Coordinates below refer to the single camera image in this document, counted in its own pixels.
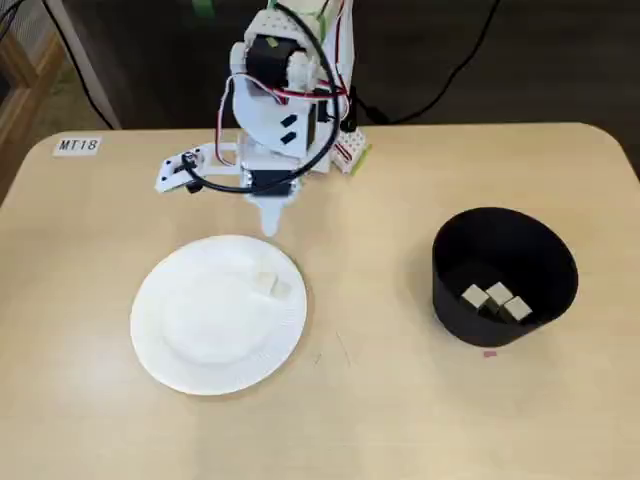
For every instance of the black plug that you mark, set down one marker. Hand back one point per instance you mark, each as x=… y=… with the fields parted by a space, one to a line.
x=351 y=107

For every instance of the black round pot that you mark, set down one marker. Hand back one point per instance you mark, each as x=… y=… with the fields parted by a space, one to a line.
x=500 y=230

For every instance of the white paper plate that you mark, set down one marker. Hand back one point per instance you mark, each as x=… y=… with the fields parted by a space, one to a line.
x=210 y=325

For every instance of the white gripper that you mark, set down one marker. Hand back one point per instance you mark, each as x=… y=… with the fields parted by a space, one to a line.
x=270 y=183

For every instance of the green tape strip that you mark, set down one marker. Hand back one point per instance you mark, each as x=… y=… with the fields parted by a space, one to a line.
x=364 y=159

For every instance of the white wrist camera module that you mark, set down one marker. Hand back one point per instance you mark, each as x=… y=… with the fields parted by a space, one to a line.
x=170 y=175

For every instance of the wooden shelf unit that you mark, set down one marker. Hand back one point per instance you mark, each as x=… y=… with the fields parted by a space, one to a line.
x=35 y=100

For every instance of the white MT18 label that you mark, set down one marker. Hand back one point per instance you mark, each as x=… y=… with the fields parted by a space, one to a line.
x=77 y=146

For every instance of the small pink sticker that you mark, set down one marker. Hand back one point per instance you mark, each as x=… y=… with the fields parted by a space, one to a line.
x=490 y=354

